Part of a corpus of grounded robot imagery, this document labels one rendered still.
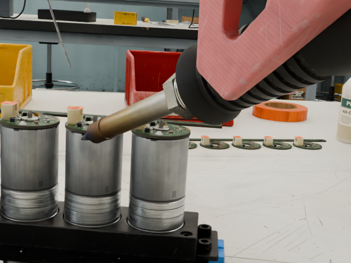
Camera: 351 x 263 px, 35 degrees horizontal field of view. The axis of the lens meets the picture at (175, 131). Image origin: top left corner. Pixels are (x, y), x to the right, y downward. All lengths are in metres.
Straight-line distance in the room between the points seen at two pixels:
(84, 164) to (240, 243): 0.09
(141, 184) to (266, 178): 0.17
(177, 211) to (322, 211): 0.13
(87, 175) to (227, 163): 0.20
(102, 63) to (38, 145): 4.43
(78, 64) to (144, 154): 4.44
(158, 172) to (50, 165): 0.05
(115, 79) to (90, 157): 4.45
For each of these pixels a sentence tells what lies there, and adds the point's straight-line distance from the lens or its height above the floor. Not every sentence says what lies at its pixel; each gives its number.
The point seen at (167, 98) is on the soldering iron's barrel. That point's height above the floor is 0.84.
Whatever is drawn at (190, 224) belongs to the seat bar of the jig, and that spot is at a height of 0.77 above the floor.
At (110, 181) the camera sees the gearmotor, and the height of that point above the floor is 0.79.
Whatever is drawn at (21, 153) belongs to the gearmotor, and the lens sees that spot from 0.24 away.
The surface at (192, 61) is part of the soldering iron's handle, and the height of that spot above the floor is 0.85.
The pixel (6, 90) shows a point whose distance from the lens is 0.53.
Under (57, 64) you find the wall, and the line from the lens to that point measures 4.67.
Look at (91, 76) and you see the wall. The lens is 4.67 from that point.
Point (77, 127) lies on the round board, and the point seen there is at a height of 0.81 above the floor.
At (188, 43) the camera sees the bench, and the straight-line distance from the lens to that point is 2.61.
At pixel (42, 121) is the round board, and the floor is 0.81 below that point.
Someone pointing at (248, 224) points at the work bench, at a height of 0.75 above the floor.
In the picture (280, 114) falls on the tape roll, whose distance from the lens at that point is 0.59.
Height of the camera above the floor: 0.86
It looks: 13 degrees down
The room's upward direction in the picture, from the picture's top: 4 degrees clockwise
